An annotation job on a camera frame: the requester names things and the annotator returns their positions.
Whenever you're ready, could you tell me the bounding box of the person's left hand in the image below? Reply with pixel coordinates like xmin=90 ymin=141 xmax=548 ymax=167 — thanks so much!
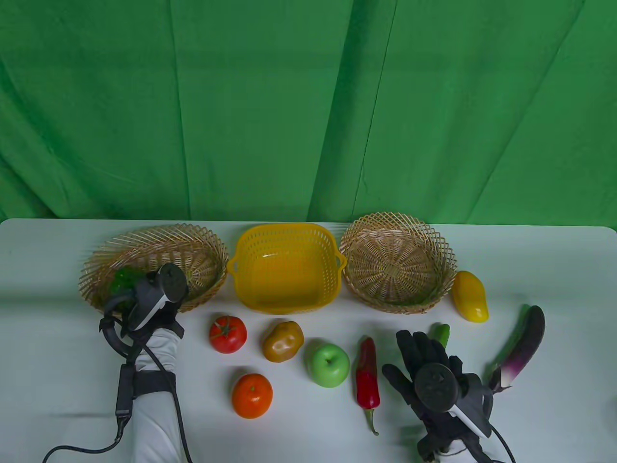
xmin=108 ymin=263 xmax=189 ymax=340

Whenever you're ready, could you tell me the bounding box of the round grey left hand tracker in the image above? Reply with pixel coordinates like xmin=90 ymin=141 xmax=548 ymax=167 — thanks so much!
xmin=159 ymin=263 xmax=188 ymax=304

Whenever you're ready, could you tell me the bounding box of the green bell pepper object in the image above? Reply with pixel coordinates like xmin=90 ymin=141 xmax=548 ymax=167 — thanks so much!
xmin=112 ymin=268 xmax=145 ymax=297

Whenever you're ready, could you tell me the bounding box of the yellow plastic basket container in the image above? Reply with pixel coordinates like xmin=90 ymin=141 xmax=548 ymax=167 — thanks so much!
xmin=227 ymin=223 xmax=348 ymax=315

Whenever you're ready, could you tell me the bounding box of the red tomato object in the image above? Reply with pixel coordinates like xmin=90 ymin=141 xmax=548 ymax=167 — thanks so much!
xmin=209 ymin=315 xmax=248 ymax=354

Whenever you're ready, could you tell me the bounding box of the black left glove cable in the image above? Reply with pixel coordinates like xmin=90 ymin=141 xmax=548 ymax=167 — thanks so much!
xmin=42 ymin=309 xmax=193 ymax=463

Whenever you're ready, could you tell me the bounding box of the oval wicker basket container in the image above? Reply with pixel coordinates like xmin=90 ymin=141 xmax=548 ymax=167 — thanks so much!
xmin=79 ymin=223 xmax=230 ymax=319

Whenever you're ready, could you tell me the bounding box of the green apple object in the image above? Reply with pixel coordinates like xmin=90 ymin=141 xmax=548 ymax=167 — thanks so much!
xmin=307 ymin=342 xmax=350 ymax=388

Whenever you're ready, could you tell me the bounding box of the brown potato object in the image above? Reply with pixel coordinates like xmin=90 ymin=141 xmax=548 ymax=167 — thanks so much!
xmin=262 ymin=321 xmax=305 ymax=363

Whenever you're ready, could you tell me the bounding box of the black left wrist strap module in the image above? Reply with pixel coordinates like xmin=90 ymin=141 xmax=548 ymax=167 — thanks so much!
xmin=115 ymin=364 xmax=175 ymax=418

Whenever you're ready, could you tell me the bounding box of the orange fruit object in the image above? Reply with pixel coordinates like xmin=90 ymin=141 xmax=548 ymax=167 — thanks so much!
xmin=231 ymin=373 xmax=273 ymax=419

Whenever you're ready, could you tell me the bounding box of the black glove cable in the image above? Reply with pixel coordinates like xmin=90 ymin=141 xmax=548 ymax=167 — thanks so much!
xmin=489 ymin=424 xmax=516 ymax=463
xmin=42 ymin=309 xmax=193 ymax=463

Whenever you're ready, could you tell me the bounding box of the round grey hand tracker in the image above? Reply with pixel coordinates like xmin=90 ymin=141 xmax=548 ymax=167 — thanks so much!
xmin=416 ymin=364 xmax=458 ymax=413
xmin=159 ymin=263 xmax=188 ymax=304

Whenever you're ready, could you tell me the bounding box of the person's right hand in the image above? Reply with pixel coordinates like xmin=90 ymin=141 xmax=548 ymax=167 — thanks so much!
xmin=382 ymin=330 xmax=493 ymax=461

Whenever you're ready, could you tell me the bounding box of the red chili pepper object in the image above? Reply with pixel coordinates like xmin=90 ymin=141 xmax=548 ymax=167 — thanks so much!
xmin=355 ymin=337 xmax=381 ymax=436

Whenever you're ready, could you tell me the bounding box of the round wicker basket container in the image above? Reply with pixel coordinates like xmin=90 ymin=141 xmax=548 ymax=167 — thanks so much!
xmin=339 ymin=211 xmax=457 ymax=315

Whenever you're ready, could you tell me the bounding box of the yellow mango object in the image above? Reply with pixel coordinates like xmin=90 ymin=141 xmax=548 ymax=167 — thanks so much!
xmin=452 ymin=271 xmax=489 ymax=323

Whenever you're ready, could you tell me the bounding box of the black right glove cable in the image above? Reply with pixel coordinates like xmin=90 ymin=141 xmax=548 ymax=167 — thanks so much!
xmin=489 ymin=424 xmax=516 ymax=463

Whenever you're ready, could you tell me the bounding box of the round grey right hand tracker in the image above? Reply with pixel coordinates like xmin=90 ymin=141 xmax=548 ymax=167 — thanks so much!
xmin=416 ymin=364 xmax=458 ymax=413

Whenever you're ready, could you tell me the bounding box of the person's left forearm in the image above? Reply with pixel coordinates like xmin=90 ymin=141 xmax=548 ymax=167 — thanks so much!
xmin=129 ymin=328 xmax=186 ymax=463

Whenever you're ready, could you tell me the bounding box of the purple eggplant object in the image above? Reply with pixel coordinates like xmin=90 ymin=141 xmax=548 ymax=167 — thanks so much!
xmin=488 ymin=305 xmax=546 ymax=391

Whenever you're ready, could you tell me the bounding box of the green background cloth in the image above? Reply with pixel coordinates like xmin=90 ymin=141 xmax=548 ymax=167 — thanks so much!
xmin=0 ymin=0 xmax=617 ymax=227

